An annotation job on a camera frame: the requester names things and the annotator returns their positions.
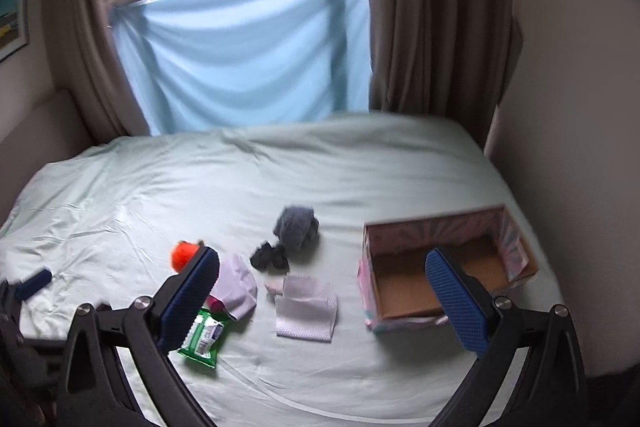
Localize green tissue pack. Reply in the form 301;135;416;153
178;308;231;369

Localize orange fluffy pompom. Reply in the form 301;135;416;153
170;241;204;273

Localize light lilac cap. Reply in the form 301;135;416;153
209;255;258;321

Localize small pink white item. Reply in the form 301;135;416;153
264;277;284;303

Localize black socks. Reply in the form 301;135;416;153
250;242;290;272

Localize white mesh cloth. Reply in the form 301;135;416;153
274;274;338;343

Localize light green bed sheet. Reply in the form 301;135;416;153
1;114;562;426

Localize pink patterned cardboard box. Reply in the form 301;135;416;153
357;205;538;333

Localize left brown curtain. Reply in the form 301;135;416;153
41;0;150;143

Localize brown curtain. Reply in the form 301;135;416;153
41;0;150;143
369;0;522;145

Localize light blue hanging cloth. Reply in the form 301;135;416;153
110;0;371;135

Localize right brown curtain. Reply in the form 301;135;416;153
369;0;522;145

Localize framed wall picture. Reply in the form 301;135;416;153
0;0;29;62

